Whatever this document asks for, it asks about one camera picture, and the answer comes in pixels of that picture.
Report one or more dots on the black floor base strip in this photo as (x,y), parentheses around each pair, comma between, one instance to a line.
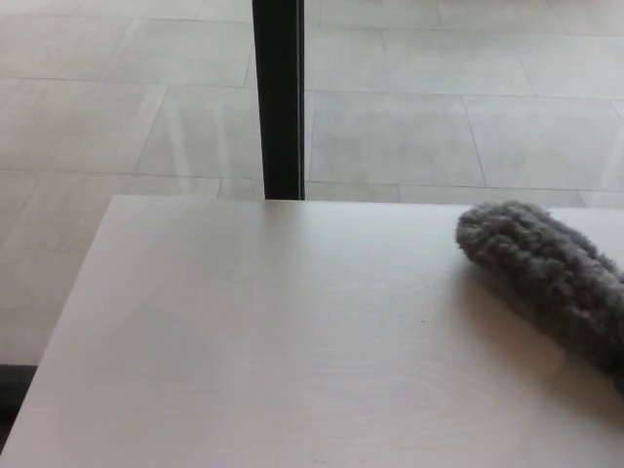
(12,395)

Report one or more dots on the grey fluffy microfibre duster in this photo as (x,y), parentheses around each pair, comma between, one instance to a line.
(536,263)

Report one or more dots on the black vertical window frame post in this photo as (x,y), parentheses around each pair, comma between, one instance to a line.
(283,97)

